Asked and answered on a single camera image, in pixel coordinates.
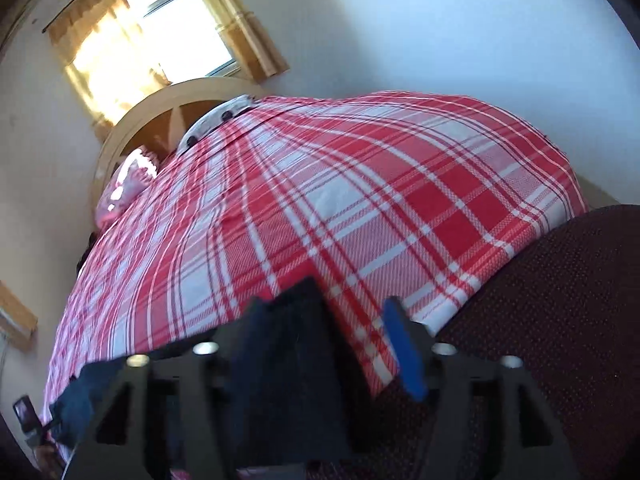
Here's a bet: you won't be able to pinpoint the bed with red plaid sheet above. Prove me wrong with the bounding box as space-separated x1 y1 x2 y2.
42 91 590 441

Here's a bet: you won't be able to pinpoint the window behind headboard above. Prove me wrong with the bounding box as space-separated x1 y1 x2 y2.
122 0 242 79

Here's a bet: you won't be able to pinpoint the pink floral pillow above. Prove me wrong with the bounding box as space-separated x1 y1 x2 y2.
95 147 162 231

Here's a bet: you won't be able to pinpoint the wide yellow curtain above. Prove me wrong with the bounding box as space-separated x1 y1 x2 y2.
47 0 172 132

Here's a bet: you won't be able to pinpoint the black pants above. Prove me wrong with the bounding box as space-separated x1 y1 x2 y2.
50 276 362 476

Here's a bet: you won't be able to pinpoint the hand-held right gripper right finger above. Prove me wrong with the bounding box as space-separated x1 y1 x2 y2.
382 296 583 480

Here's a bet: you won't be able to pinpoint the cream arched headboard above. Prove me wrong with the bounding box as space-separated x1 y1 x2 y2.
92 77 271 221

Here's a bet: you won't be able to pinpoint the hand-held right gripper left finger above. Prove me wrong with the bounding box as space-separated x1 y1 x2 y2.
62 297 281 480

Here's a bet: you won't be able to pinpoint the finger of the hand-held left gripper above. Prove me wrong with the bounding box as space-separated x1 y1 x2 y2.
12 395 57 448

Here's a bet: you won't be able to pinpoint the dark maroon dotted cloth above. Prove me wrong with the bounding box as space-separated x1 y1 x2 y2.
310 205 640 480

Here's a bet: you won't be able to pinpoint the narrow yellow curtain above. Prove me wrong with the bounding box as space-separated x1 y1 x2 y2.
179 0 291 82

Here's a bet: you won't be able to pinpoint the white patterned pillow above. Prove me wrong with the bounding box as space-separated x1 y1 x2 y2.
177 94 261 158

